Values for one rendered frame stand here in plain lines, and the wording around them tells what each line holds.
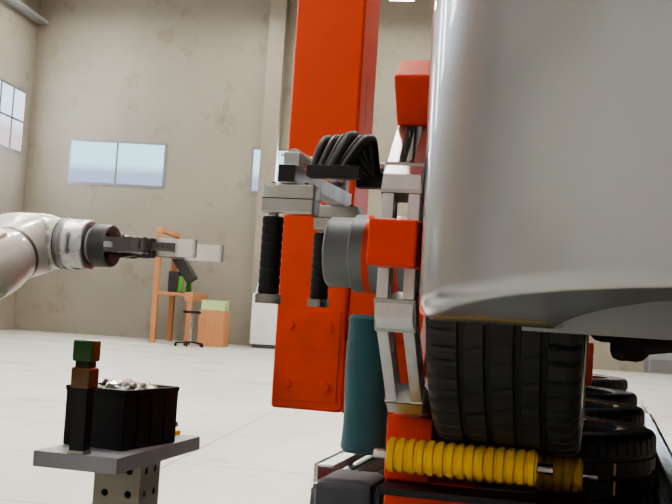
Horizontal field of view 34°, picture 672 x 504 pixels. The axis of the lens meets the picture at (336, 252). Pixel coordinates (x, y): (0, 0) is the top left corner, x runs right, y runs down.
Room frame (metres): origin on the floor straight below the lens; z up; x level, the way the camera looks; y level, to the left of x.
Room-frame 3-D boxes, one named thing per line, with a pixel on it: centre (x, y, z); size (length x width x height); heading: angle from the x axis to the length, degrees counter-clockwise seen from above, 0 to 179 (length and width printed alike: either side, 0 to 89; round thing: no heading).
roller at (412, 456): (1.84, -0.23, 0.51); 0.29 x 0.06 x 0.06; 76
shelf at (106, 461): (2.27, 0.40, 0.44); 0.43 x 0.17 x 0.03; 166
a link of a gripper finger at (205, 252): (1.96, 0.23, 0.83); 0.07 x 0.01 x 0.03; 76
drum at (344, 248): (1.99, -0.09, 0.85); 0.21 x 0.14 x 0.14; 76
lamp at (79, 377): (2.08, 0.45, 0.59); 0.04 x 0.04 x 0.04; 76
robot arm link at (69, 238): (1.95, 0.45, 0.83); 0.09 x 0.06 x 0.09; 166
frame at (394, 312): (1.98, -0.16, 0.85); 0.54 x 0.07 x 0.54; 166
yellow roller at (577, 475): (1.94, -0.32, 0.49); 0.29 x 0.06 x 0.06; 76
